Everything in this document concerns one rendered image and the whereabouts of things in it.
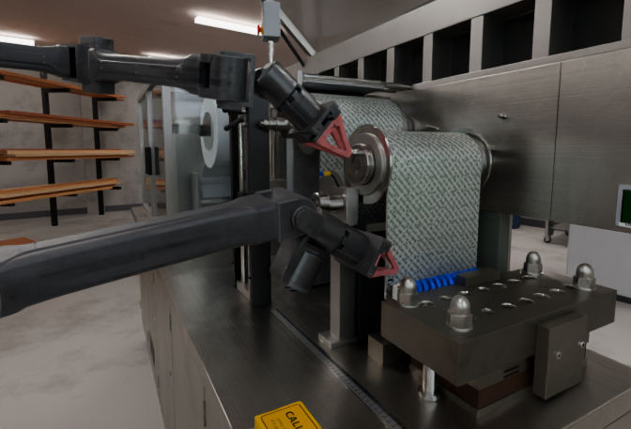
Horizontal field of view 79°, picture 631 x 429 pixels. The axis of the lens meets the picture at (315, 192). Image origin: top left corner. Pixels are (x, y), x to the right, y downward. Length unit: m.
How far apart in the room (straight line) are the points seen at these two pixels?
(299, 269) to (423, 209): 0.27
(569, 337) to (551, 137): 0.36
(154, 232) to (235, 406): 0.31
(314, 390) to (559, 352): 0.37
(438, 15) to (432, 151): 0.46
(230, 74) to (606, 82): 0.62
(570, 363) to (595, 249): 3.42
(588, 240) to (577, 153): 3.33
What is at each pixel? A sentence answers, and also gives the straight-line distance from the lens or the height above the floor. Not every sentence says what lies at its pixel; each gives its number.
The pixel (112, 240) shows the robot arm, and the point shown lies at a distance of 0.47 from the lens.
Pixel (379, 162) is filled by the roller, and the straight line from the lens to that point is 0.68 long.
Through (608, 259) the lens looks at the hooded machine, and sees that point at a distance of 4.14.
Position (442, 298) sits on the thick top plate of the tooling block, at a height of 1.03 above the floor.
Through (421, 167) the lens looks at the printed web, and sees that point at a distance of 0.72.
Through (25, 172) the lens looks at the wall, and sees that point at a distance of 8.91.
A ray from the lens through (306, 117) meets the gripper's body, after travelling 0.64.
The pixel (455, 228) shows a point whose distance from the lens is 0.81.
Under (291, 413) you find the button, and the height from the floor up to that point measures 0.92.
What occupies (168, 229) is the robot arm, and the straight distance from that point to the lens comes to 0.48.
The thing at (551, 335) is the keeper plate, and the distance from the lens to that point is 0.69.
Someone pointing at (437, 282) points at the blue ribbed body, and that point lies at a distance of 0.75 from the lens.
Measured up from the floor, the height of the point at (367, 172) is 1.24.
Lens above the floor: 1.28
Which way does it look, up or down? 6 degrees down
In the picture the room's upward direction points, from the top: straight up
